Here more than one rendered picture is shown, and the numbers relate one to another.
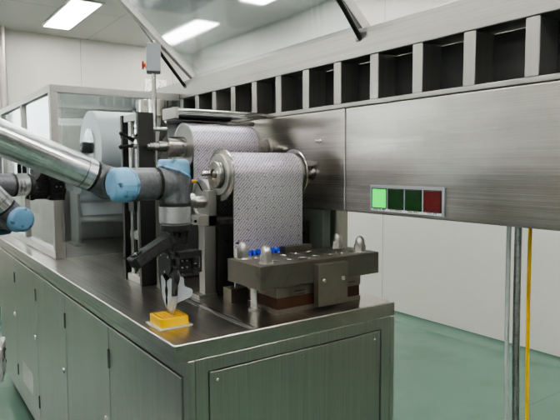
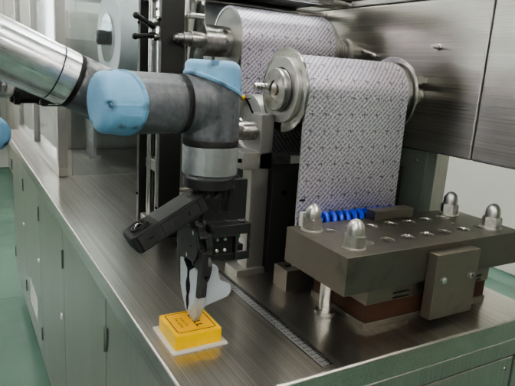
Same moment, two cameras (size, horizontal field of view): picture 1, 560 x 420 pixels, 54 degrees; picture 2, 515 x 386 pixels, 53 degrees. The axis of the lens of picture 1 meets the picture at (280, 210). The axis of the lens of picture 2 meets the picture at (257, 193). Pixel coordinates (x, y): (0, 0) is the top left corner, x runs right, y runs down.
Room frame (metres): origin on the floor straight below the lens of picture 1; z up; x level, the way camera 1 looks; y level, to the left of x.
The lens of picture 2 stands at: (0.61, 0.12, 1.28)
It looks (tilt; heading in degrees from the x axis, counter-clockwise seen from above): 13 degrees down; 5
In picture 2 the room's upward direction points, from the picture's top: 4 degrees clockwise
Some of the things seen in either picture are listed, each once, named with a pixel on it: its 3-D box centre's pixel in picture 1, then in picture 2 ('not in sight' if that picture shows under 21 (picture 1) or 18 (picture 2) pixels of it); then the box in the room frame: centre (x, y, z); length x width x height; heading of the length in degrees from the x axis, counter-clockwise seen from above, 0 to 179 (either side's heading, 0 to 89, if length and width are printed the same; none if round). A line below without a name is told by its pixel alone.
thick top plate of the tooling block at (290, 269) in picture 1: (305, 265); (406, 244); (1.50, -0.07, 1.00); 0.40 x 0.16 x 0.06; 125
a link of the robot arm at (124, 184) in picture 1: (131, 184); (134, 102); (1.25, 0.34, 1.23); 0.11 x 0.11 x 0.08; 41
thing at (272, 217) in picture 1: (269, 219); (352, 165); (1.58, 0.03, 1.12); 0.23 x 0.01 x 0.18; 125
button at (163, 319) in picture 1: (168, 318); (189, 328); (1.29, 0.26, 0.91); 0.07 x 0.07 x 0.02; 35
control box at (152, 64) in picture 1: (151, 58); not in sight; (2.02, 0.46, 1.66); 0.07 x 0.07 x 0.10; 14
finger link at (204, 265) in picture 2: (172, 277); (199, 265); (1.27, 0.25, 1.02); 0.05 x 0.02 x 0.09; 35
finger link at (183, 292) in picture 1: (181, 294); (211, 292); (1.29, 0.24, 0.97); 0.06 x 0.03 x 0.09; 125
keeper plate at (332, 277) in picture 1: (332, 283); (451, 282); (1.43, -0.14, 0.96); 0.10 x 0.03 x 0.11; 125
